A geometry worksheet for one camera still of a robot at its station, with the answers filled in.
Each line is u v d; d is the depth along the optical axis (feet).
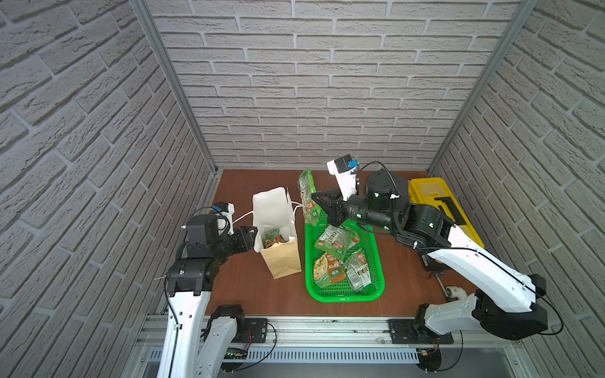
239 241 1.96
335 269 2.81
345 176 1.55
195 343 1.31
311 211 1.85
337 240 3.01
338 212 1.57
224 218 1.78
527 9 2.25
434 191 2.94
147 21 2.34
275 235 2.94
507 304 1.29
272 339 2.37
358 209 1.53
